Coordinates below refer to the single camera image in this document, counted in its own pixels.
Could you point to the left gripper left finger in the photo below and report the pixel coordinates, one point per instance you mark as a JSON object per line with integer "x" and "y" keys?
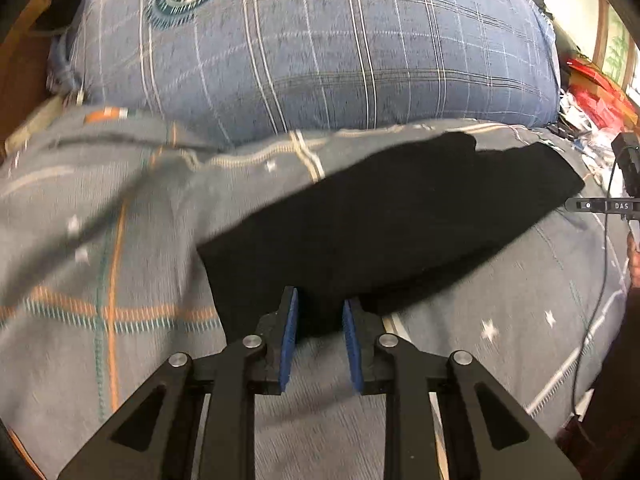
{"x": 194, "y": 418}

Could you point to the grey star patterned bedsheet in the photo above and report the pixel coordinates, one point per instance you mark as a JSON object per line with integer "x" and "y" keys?
{"x": 100, "y": 281}

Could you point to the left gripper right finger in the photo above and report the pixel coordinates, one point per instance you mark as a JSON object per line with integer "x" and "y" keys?
{"x": 445, "y": 413}

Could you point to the black pants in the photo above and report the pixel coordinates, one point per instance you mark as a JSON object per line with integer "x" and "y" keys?
{"x": 394, "y": 228}

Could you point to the red items pile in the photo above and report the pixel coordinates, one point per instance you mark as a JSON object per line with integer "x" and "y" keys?
{"x": 600, "y": 97}

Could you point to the brown quilted jacket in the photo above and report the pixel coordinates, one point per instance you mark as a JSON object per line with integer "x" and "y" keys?
{"x": 47, "y": 17}

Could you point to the person's right hand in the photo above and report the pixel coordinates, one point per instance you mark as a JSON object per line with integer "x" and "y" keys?
{"x": 633, "y": 256}

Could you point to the blue plaid pillow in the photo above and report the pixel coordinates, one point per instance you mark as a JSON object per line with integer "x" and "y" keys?
{"x": 235, "y": 71}

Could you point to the brown wooden headboard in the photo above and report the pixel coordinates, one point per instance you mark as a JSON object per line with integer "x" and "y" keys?
{"x": 24, "y": 54}

